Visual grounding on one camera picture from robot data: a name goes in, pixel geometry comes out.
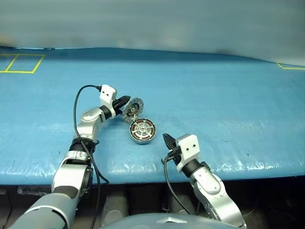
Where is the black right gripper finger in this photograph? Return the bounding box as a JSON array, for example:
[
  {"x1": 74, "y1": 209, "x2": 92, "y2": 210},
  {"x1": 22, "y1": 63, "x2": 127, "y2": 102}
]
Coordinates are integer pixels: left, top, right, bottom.
[
  {"x1": 166, "y1": 134, "x2": 177, "y2": 151},
  {"x1": 162, "y1": 133, "x2": 172, "y2": 151}
]

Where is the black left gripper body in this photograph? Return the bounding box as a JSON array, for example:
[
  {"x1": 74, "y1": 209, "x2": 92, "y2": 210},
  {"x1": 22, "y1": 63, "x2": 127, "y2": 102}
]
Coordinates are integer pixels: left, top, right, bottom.
[{"x1": 111, "y1": 100, "x2": 123, "y2": 118}]

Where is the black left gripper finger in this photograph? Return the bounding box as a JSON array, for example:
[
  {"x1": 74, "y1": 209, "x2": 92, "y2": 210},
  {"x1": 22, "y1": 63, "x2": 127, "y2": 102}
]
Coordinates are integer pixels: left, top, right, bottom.
[
  {"x1": 115, "y1": 95, "x2": 132, "y2": 105},
  {"x1": 117, "y1": 99, "x2": 130, "y2": 111}
]

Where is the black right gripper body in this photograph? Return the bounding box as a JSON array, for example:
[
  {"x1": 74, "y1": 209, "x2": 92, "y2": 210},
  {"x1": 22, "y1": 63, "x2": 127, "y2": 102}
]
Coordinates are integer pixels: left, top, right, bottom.
[{"x1": 167, "y1": 147, "x2": 182, "y2": 167}]

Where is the motor stator with copper windings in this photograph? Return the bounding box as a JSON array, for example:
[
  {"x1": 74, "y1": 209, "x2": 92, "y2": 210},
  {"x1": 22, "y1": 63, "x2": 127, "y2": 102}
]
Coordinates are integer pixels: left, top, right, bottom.
[{"x1": 129, "y1": 118, "x2": 157, "y2": 145}]

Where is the grey rounded shape under table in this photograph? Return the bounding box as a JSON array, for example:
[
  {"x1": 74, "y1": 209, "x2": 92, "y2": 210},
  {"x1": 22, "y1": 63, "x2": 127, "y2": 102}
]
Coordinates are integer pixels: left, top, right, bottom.
[
  {"x1": 170, "y1": 195, "x2": 197, "y2": 215},
  {"x1": 102, "y1": 194, "x2": 129, "y2": 226}
]

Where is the blue plastic table cover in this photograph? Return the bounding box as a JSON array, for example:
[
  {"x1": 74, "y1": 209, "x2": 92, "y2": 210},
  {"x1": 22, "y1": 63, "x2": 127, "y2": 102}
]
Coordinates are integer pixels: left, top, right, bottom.
[{"x1": 0, "y1": 46, "x2": 305, "y2": 186}]

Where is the grey robot torso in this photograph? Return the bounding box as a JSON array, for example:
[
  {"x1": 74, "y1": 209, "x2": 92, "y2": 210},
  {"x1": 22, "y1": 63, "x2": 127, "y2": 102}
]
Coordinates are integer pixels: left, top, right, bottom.
[{"x1": 100, "y1": 213, "x2": 239, "y2": 229}]

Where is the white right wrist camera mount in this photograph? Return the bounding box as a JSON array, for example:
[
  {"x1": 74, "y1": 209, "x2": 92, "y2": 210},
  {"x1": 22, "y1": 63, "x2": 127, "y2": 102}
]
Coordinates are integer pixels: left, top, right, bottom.
[{"x1": 177, "y1": 134, "x2": 200, "y2": 171}]

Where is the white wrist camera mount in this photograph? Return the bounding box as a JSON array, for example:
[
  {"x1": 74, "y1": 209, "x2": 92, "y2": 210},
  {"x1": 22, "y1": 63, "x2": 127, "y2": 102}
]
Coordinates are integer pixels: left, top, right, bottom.
[
  {"x1": 177, "y1": 134, "x2": 200, "y2": 171},
  {"x1": 99, "y1": 84, "x2": 118, "y2": 111}
]

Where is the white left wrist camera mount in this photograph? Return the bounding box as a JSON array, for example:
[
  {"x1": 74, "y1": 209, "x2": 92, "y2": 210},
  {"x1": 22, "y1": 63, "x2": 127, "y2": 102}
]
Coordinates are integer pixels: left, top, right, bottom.
[{"x1": 99, "y1": 84, "x2": 118, "y2": 111}]

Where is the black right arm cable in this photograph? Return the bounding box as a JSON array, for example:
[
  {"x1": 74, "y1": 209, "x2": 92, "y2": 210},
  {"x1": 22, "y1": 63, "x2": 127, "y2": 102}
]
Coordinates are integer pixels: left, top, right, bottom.
[{"x1": 161, "y1": 152, "x2": 191, "y2": 215}]

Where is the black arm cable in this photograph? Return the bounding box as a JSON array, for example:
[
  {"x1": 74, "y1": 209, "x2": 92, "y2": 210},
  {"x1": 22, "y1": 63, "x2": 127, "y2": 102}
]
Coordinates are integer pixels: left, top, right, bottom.
[
  {"x1": 72, "y1": 84, "x2": 109, "y2": 229},
  {"x1": 161, "y1": 152, "x2": 191, "y2": 215}
]

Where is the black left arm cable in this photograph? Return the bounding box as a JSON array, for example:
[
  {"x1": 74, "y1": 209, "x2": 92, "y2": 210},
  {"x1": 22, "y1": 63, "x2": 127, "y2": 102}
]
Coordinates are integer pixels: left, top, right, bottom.
[{"x1": 72, "y1": 84, "x2": 109, "y2": 229}]

